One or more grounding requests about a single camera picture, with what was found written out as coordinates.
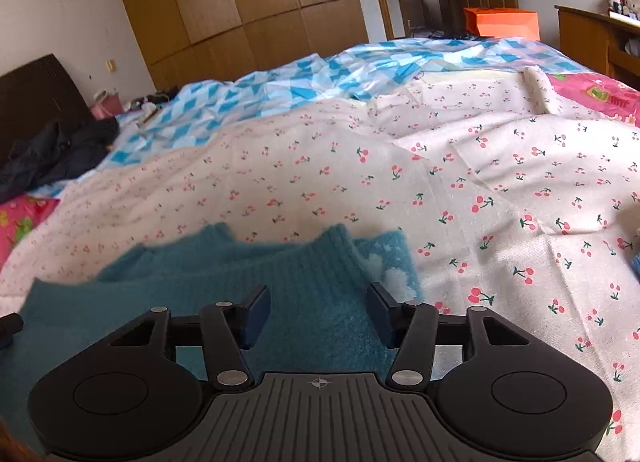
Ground teal fuzzy sweater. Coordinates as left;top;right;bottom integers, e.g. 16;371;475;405
1;223;421;442

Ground white cherry print sheet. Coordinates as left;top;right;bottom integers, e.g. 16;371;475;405
1;68;639;461

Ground dark navy jacket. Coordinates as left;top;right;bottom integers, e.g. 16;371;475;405
1;117;119;203

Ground dark wooden headboard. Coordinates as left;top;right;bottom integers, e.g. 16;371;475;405
0;53;92;162

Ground blue ribbed knit sweater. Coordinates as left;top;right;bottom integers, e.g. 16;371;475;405
630;254;640;279

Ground pink cup on nightstand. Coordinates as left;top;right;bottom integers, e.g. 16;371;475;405
90;90;125;119

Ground blue diamond pattern quilt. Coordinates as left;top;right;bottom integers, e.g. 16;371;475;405
99;37;587;169

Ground pink cartoon print bedsheet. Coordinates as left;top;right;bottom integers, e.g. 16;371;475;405
548;73;640;127

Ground orange box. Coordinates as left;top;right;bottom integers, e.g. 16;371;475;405
463;8;540;41

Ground brown wooden wardrobe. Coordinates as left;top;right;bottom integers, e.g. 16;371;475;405
122;0;368;90

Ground wooden side cabinet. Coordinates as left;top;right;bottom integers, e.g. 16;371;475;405
555;6;639;90

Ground small plush toys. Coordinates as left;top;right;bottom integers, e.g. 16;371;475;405
606;0;640;20

